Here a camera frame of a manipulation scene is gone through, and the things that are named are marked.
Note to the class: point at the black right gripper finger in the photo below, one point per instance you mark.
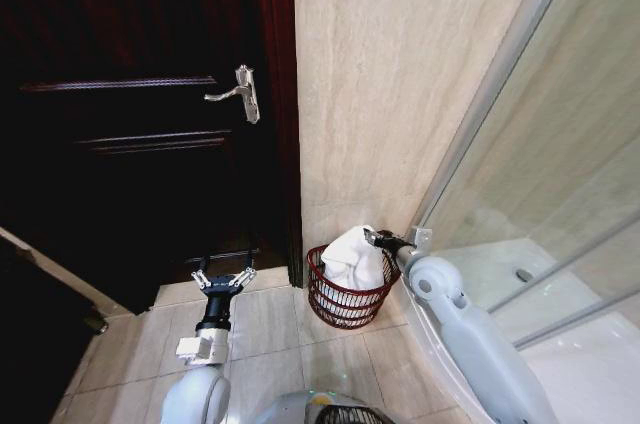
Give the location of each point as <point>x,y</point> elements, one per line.
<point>376,241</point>
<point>371,231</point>

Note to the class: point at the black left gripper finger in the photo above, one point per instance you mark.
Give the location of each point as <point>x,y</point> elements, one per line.
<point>199,280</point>
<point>245,276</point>

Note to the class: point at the white towel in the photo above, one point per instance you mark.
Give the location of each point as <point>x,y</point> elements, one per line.
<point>350,264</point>

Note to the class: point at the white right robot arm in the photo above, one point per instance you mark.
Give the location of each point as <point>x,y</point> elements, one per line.
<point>465,329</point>

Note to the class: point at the round shower drain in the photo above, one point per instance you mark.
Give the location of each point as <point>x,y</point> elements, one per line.
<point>523,274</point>

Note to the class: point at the dark wooden door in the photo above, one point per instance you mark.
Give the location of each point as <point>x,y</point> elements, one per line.
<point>125,144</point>

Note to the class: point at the dark wooden cabinet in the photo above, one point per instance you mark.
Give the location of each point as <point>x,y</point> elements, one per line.
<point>35,334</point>

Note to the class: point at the dark wooden door frame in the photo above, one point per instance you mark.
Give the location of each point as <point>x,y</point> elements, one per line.
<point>287,119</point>

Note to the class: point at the glass shower enclosure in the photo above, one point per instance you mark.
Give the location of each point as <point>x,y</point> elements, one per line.
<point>540,119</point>

